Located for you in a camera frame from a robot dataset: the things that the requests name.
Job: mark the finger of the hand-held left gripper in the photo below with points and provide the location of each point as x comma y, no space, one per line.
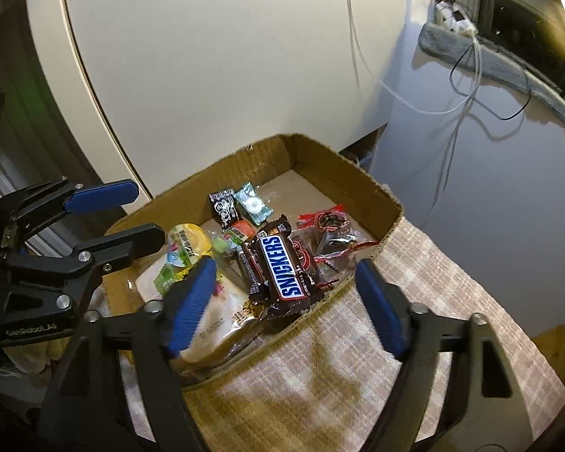
103,195
132,240

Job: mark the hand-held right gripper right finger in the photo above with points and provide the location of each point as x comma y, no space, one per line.
381,310

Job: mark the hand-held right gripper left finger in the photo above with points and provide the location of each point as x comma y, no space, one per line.
193,306

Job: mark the pink-print bread packet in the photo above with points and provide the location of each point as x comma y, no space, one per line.
221,320

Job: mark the yellow jelly cup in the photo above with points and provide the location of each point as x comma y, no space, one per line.
193,240

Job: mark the pale green candy packet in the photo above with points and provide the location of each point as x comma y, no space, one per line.
221,245

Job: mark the brown chocolate bar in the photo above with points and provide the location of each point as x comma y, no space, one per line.
278,268

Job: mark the black candy packet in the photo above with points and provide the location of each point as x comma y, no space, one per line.
223,209

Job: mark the teal candy packet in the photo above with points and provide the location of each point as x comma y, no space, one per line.
253,205

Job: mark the brown cardboard box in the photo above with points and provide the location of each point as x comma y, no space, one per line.
358,188

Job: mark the plaid tablecloth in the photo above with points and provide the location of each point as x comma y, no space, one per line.
428,263

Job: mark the white cabinet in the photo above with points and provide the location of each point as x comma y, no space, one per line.
216,80

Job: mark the grey windowsill cushion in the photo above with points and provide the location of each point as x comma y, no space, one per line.
494,63

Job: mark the white power strip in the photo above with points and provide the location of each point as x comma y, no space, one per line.
452,16

